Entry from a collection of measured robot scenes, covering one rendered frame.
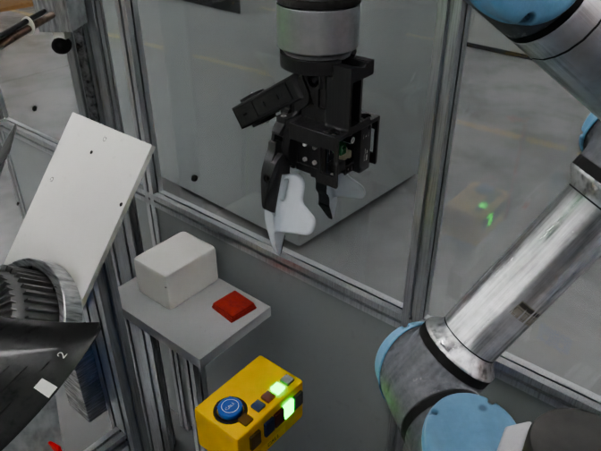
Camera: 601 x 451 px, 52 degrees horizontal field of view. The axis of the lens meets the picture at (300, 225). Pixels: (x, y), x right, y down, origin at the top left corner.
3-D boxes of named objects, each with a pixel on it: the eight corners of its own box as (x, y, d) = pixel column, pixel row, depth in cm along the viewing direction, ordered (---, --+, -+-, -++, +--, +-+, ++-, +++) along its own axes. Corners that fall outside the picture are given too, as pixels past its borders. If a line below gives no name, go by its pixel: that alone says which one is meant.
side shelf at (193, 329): (176, 262, 173) (175, 253, 172) (271, 315, 154) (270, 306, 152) (105, 304, 158) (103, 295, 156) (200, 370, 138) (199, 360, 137)
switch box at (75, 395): (117, 371, 166) (103, 309, 155) (138, 387, 161) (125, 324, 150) (69, 404, 156) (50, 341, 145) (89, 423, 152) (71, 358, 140)
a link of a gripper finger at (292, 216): (295, 273, 60) (317, 184, 58) (251, 251, 64) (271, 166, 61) (313, 269, 63) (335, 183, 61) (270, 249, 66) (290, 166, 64)
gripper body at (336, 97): (333, 196, 58) (337, 72, 51) (266, 170, 62) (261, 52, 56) (377, 168, 63) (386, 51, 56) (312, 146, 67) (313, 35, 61)
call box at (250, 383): (262, 394, 114) (259, 353, 109) (303, 421, 109) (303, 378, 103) (198, 449, 104) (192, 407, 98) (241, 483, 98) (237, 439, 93)
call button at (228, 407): (230, 398, 101) (230, 391, 100) (248, 411, 98) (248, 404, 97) (213, 413, 98) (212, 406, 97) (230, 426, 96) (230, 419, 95)
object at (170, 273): (179, 258, 170) (175, 224, 164) (220, 280, 162) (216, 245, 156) (130, 286, 159) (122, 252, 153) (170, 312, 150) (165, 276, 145)
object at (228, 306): (236, 293, 157) (236, 287, 156) (257, 309, 152) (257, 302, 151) (211, 308, 152) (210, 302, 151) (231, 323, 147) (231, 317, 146)
